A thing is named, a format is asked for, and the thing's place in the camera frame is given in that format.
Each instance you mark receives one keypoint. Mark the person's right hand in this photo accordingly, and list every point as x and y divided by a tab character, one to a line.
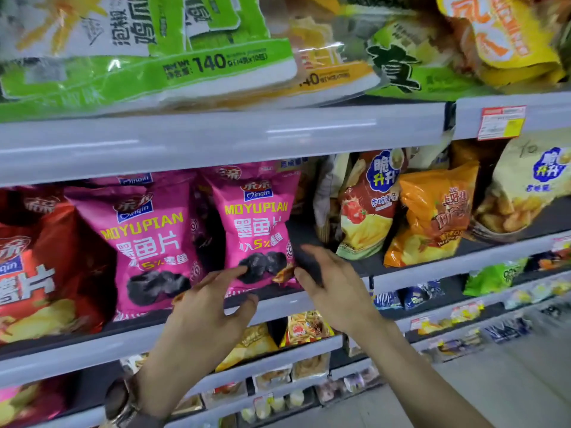
343	303

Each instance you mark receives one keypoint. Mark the smartwatch with grey band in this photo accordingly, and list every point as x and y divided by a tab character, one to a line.
118	398

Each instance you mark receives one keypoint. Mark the cream fries print snack bag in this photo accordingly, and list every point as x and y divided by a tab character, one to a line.
526	196

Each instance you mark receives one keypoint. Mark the yellow prawn cracker bag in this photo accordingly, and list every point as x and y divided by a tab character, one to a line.
308	327

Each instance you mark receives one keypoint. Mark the red yellow price tag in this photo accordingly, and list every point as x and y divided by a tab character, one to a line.
502	123

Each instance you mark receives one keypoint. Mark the green snack bag purple cartoon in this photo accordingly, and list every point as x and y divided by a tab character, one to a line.
495	278

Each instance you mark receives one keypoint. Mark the person's left hand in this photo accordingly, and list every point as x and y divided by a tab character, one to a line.
196	334

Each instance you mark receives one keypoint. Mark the white green chicken feet pack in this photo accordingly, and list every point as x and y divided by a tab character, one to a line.
134	75

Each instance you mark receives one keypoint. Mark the golden yellow snack bag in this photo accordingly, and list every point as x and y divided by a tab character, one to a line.
432	326

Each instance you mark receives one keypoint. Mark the small red snack bag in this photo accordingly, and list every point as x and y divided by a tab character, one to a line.
223	395

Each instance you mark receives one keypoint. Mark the golden striped snack bag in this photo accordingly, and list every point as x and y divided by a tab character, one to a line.
250	347

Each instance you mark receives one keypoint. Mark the grey store shelving unit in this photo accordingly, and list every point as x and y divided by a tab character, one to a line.
178	142

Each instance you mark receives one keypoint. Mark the cream brown striped snack bag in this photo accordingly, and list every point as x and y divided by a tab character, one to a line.
328	200

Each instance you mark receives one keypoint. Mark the tray of wafer stick packs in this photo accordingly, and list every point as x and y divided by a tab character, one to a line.
455	347

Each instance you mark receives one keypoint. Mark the person's right forearm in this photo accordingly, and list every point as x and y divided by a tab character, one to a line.
419	387

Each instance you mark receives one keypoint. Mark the yellow white multipack snack bag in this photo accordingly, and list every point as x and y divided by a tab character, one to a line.
330	62

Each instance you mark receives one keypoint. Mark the row of pale jelly cups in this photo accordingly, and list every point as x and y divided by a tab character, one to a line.
272	405

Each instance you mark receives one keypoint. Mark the blue orange-flame chip bag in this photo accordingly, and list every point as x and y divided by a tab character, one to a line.
546	262

